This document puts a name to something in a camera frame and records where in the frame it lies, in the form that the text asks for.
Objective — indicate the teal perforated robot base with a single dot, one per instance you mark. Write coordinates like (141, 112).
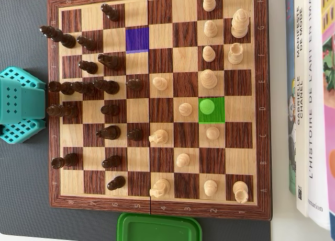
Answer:
(18, 132)

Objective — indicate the light wooden pawn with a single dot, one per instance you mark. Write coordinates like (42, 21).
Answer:
(209, 53)
(210, 187)
(212, 133)
(210, 28)
(185, 109)
(209, 1)
(182, 159)
(159, 83)

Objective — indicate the light wooden knight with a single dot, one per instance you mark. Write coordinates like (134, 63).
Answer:
(158, 136)
(159, 188)

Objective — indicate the dark wooden pawn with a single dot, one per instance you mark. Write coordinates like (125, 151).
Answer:
(134, 84)
(111, 12)
(110, 109)
(111, 161)
(88, 66)
(86, 42)
(134, 134)
(115, 183)

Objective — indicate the light wooden queen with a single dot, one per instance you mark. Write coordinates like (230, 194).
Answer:
(208, 79)

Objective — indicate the wooden chessboard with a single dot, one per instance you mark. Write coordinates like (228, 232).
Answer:
(185, 60)

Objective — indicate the dark wooden knight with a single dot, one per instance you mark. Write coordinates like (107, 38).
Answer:
(110, 61)
(108, 132)

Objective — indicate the dark wooden bishop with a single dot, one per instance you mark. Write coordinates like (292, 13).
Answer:
(107, 86)
(85, 88)

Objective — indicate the light wooden rook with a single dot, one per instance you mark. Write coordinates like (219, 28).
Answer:
(240, 191)
(235, 53)

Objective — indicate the dark wooden queen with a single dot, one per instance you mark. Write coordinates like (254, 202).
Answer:
(62, 111)

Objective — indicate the dark wooden rook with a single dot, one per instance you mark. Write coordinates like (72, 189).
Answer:
(60, 87)
(65, 161)

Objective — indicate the green plastic container lid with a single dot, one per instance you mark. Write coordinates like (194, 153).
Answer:
(157, 229)

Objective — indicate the light wooden king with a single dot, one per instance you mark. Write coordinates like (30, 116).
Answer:
(239, 22)

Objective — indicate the blue panda children's book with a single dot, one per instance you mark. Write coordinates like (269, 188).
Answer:
(291, 136)

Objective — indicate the dark wooden king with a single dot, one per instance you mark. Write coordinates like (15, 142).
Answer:
(58, 37)

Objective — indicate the white Gabrielle Chanel book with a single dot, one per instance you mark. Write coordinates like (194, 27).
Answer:
(302, 147)

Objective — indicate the pink illustrated book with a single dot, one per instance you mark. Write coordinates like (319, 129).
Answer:
(330, 120)

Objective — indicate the dark grey mat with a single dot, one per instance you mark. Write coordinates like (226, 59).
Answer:
(23, 199)

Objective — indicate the white L'Histoire de l'art book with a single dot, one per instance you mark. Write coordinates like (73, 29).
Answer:
(318, 188)

